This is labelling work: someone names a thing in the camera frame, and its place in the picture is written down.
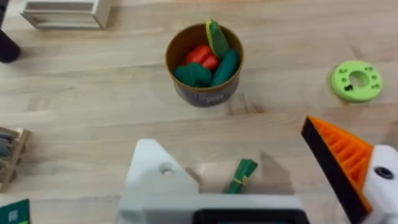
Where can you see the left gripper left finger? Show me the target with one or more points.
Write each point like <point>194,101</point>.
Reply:
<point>146,174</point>

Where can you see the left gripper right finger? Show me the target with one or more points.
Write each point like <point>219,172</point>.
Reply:
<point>345,149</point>

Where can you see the small black screw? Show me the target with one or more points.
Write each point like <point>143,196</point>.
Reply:
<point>348,88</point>

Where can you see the green toy vegetable bundle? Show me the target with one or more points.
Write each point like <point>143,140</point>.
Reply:
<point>241,175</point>

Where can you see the green disc with holes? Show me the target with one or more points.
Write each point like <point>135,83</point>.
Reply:
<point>340,84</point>

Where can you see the brown tub of toy vegetables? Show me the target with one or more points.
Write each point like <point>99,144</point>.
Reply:
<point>203,93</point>

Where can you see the small wooden rack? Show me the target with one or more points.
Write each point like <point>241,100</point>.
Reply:
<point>12,158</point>

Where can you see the green card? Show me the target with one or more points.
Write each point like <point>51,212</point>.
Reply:
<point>14,213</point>

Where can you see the pale box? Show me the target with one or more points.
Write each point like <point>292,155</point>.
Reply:
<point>62,14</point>

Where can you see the black round object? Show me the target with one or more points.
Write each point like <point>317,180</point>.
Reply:
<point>7,46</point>

